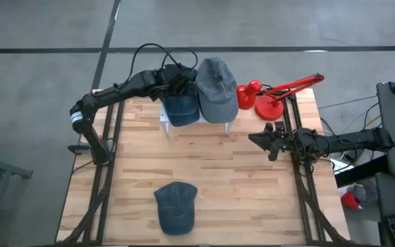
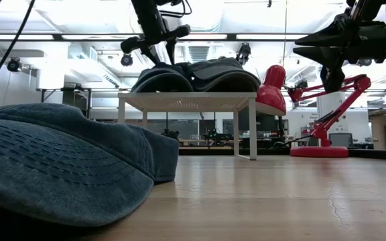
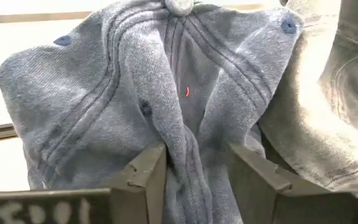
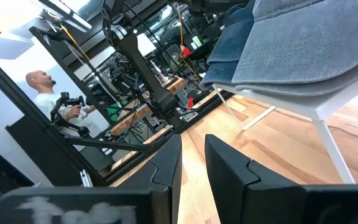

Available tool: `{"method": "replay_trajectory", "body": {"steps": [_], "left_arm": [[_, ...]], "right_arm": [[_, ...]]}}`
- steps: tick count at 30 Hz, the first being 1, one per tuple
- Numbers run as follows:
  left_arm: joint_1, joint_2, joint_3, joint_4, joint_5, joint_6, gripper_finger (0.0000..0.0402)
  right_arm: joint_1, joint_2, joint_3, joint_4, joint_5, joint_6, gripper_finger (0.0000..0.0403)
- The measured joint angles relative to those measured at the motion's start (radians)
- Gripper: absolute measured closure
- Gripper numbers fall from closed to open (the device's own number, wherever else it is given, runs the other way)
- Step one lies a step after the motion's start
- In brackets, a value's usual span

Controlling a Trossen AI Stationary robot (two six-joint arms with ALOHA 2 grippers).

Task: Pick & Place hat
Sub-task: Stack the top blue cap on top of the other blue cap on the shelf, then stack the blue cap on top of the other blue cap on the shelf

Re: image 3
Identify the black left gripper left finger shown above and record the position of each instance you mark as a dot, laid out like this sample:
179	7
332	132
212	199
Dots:
120	205

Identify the grey denim baseball cap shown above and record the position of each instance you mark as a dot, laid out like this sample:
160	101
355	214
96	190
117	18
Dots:
322	140

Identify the blue denim baseball cap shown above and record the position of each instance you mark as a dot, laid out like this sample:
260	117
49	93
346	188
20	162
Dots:
89	93

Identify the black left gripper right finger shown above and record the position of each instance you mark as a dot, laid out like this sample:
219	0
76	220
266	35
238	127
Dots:
291	208

